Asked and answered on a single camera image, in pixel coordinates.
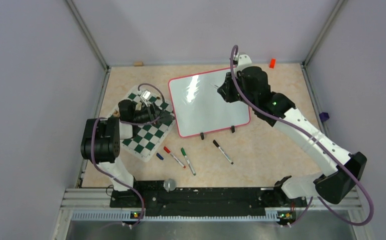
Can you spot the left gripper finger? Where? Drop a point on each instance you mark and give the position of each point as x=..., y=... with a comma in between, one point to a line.
x=164, y=115
x=164, y=121

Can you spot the black whiteboard stand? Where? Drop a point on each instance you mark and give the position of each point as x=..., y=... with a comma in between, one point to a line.
x=231, y=128

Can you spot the wooden chess piece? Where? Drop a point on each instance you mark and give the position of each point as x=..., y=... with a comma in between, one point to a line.
x=138, y=106
x=116, y=114

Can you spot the purple toy block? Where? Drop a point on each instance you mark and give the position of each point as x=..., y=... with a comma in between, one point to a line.
x=324, y=116

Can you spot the black marker pen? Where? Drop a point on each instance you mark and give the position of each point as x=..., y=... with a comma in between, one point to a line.
x=223, y=152

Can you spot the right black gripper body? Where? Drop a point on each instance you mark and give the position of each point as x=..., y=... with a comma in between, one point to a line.
x=232, y=94

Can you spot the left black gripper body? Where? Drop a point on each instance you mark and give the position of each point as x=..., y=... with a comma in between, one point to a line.
x=149, y=114

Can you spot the green marker pen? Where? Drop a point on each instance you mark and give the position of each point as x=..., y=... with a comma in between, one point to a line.
x=188, y=161

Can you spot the blue marker cap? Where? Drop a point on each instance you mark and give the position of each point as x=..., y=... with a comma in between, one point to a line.
x=159, y=156

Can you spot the orange toy block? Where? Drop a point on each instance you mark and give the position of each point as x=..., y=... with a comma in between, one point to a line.
x=272, y=63

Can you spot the red marker pen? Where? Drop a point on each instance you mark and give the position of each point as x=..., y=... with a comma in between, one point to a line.
x=174, y=157

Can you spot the pink framed whiteboard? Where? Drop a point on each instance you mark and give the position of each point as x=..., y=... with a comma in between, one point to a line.
x=199, y=108

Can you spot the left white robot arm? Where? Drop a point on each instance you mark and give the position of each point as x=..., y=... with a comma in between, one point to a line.
x=101, y=139

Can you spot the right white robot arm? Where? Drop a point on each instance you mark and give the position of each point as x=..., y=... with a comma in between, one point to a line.
x=339, y=169

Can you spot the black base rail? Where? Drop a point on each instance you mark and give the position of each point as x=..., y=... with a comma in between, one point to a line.
x=202, y=202

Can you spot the small wooden block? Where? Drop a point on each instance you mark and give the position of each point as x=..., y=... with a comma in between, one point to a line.
x=138, y=64

